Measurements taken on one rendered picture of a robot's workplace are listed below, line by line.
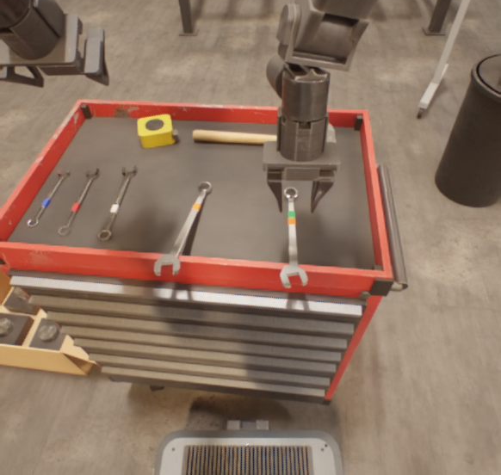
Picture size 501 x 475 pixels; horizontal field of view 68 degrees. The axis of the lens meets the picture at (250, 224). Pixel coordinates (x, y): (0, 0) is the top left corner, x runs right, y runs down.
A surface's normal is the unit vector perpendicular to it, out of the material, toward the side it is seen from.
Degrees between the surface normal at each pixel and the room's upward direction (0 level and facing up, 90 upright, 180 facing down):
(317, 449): 0
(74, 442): 0
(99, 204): 0
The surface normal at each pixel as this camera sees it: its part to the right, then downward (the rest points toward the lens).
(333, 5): 0.08, 0.90
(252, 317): -0.05, -0.43
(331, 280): -0.11, 0.77
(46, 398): -0.03, -0.63
